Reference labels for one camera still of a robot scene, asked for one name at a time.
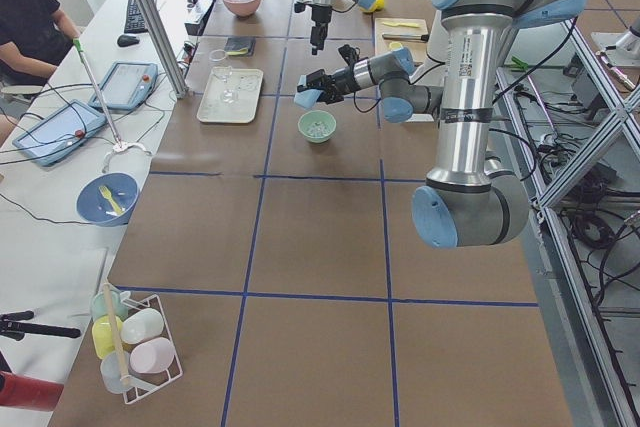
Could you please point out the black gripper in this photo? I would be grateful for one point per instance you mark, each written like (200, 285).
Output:
(343, 79)
(319, 14)

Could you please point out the light blue cup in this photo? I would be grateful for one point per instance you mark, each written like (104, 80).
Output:
(308, 98)

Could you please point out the mint green bowl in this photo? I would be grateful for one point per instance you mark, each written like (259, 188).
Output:
(316, 116)

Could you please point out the ice cubes in bowl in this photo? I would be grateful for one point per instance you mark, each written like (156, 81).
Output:
(318, 130)

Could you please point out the blue plastic bowl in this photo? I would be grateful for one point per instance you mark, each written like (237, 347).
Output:
(93, 208)

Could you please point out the wooden cutting board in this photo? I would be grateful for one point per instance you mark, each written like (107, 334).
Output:
(390, 33)

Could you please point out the yellow lemon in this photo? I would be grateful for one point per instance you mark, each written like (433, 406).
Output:
(377, 5)

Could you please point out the steel knife sharpener rod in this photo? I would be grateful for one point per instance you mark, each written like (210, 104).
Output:
(406, 37)

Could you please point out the grey folded cloth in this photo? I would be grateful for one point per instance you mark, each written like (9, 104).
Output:
(241, 46)

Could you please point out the cream bear tray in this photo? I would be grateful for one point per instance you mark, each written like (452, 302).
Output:
(247, 83)

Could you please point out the clear wine glass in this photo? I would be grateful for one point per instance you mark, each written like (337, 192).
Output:
(222, 71)

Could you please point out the yellow plastic knife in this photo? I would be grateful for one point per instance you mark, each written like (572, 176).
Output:
(402, 24)

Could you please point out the black keyboard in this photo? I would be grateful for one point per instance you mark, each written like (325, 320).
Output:
(134, 19)

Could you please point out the blue teach pendant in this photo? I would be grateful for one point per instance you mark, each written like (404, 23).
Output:
(126, 85)
(59, 134)

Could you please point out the black computer mouse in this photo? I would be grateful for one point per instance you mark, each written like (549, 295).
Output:
(126, 40)

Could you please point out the yellow plastic fork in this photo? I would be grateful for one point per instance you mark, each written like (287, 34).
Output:
(108, 196)

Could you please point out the person in black shirt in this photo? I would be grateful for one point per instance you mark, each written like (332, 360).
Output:
(36, 35)

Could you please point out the white cup in rack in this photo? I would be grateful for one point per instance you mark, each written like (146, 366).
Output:
(144, 325)

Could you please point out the mint cup in rack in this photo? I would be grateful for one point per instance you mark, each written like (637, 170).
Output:
(99, 307)

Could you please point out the pink cup in rack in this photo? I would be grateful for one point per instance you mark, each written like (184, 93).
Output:
(152, 356)

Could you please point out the yellow cup in rack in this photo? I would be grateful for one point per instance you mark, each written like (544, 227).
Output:
(102, 337)

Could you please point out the clear cup in rack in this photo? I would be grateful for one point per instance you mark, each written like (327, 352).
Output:
(111, 375)

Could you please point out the red bottle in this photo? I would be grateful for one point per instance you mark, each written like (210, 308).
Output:
(29, 393)

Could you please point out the aluminium frame post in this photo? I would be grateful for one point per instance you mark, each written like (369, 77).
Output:
(163, 47)

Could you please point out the white wire dish rack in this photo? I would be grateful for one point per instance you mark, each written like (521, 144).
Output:
(142, 385)

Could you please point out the black camera tripod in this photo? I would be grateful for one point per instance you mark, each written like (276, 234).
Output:
(16, 326)

